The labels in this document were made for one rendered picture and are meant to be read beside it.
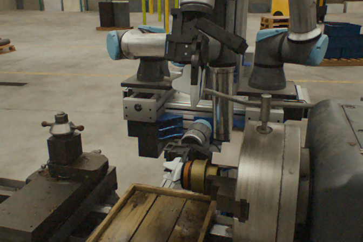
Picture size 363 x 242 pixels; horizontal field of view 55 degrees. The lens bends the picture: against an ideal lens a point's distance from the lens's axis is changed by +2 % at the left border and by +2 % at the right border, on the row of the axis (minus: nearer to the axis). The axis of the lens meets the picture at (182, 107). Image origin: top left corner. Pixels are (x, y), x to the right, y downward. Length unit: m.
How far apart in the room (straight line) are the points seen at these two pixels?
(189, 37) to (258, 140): 0.27
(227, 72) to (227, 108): 0.13
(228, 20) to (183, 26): 0.82
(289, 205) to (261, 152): 0.12
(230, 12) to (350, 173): 1.05
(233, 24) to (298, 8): 0.39
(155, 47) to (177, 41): 0.46
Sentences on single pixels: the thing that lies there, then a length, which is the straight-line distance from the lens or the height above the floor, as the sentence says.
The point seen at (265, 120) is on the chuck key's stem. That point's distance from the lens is 0.79.
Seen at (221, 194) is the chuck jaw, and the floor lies 1.12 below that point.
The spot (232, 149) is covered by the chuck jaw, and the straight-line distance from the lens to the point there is 0.90.
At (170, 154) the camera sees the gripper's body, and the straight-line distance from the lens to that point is 0.99.
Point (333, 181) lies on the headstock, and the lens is 0.66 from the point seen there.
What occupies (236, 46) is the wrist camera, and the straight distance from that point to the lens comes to 0.70.
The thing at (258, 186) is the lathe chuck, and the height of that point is 1.16.
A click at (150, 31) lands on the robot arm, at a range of 1.45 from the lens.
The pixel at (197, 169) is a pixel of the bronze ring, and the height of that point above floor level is 1.11.
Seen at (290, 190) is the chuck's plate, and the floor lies 1.16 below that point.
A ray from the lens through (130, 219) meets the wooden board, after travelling 1.10.
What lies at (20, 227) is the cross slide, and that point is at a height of 0.97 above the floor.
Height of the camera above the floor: 1.55
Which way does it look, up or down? 19 degrees down
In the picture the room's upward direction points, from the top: straight up
